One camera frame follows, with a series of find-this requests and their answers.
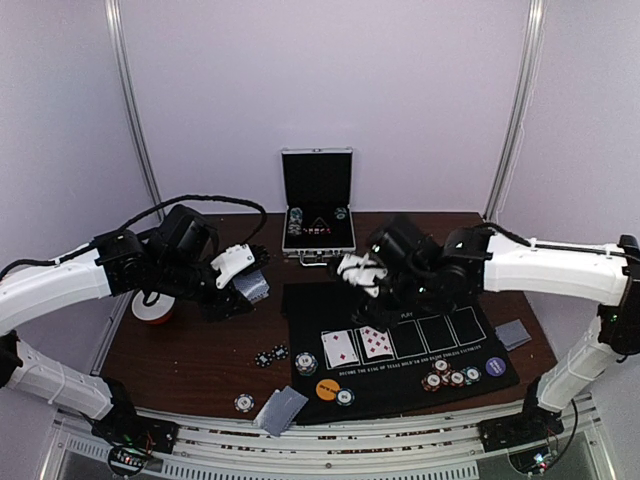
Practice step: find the blue green fifty chip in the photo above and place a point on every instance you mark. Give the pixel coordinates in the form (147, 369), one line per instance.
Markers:
(345, 397)

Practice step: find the aluminium frame rail front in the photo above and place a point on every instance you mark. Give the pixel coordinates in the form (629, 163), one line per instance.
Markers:
(438, 446)

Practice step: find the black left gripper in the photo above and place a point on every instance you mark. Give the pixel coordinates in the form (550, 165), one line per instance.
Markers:
(221, 308)

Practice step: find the black poker table mat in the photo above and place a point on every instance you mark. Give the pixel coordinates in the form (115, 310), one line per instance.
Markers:
(392, 385)

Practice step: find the right aluminium frame post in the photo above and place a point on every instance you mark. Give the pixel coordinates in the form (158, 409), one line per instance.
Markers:
(531, 51)

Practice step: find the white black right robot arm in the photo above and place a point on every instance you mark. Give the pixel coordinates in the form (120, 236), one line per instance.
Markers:
(406, 269)

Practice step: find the two of diamonds card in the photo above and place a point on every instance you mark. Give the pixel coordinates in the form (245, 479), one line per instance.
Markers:
(339, 348)

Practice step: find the black white chip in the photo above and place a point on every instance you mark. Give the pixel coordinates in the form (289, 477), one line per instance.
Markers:
(280, 352)
(263, 359)

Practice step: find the purple small blind button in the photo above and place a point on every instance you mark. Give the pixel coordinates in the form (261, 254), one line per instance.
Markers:
(495, 366)

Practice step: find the small chip stack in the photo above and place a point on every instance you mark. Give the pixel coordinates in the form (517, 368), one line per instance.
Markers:
(305, 363)

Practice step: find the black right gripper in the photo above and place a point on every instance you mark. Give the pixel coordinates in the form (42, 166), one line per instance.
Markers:
(373, 310)

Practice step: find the orange big blind button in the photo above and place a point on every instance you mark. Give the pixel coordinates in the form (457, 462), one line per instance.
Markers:
(327, 389)

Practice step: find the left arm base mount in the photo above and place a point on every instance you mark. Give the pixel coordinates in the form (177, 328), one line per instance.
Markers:
(134, 442)

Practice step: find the red dice set in case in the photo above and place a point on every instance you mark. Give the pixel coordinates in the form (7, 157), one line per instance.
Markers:
(318, 227)

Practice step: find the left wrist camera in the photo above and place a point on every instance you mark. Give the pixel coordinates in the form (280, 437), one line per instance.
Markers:
(238, 259)

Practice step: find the dealt cards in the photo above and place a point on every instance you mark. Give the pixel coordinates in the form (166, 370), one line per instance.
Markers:
(280, 410)

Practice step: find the aluminium frame post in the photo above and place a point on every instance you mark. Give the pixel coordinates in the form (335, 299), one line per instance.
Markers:
(117, 35)
(531, 51)

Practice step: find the chips row in case left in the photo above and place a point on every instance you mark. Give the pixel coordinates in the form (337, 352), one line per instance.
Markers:
(295, 222)

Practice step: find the eight of diamonds card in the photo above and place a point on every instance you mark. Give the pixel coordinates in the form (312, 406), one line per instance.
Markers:
(376, 344)

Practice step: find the aluminium poker case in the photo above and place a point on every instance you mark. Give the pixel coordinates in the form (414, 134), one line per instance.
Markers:
(318, 180)

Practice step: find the black white chip right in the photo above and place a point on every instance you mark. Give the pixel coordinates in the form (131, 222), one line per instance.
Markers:
(280, 352)

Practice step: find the white blue chip flat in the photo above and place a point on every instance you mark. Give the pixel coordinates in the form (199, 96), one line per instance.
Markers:
(244, 403)

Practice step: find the black orange hundred chip stack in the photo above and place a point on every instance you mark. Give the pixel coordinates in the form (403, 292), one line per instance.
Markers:
(456, 379)

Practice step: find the grey playing card deck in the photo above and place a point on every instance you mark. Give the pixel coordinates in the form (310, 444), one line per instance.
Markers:
(253, 286)

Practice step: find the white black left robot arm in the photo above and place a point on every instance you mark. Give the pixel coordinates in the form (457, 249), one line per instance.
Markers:
(169, 249)

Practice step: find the white red bowl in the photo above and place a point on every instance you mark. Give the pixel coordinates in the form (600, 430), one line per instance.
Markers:
(156, 314)

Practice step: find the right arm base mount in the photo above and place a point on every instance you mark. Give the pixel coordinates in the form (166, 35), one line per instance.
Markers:
(530, 441)

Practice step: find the chips in case right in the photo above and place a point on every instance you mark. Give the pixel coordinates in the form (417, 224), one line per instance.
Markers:
(341, 213)

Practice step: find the left aluminium frame post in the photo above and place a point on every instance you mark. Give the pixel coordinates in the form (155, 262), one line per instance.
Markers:
(117, 35)

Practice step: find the dealt card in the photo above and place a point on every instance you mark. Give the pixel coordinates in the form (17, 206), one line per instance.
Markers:
(512, 334)

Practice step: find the black white chip left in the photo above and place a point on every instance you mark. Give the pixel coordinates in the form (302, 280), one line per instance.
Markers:
(263, 359)

